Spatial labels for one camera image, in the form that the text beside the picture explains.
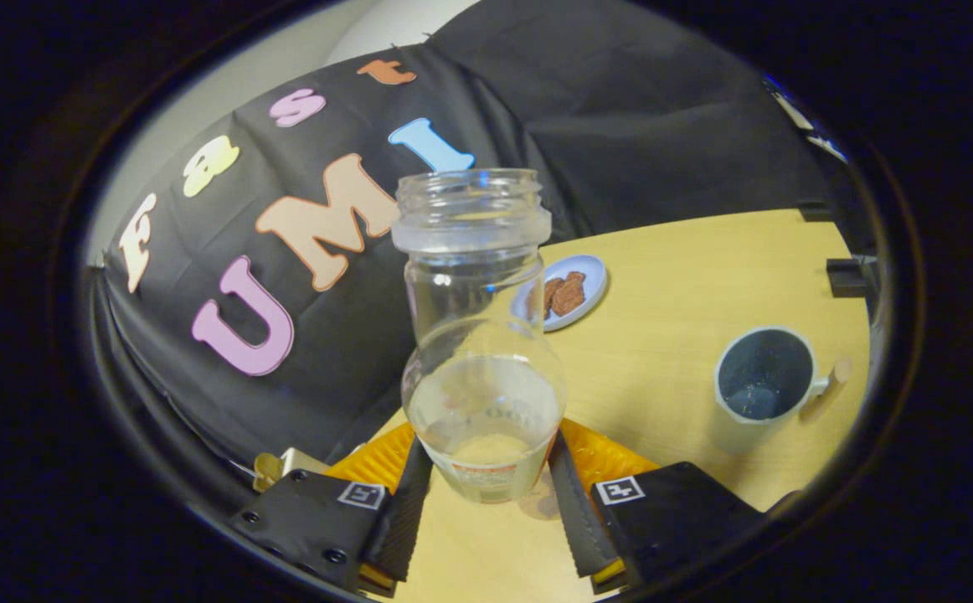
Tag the wooden table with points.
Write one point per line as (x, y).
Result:
(662, 377)

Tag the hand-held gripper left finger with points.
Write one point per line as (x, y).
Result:
(403, 519)

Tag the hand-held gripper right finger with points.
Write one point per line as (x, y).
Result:
(574, 519)

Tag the black backdrop cloth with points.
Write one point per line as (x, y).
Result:
(662, 126)

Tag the small blue plate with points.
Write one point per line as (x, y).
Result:
(594, 280)

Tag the brown cookie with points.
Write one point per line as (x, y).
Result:
(570, 295)
(550, 293)

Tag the clear glass juice bottle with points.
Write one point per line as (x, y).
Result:
(482, 402)

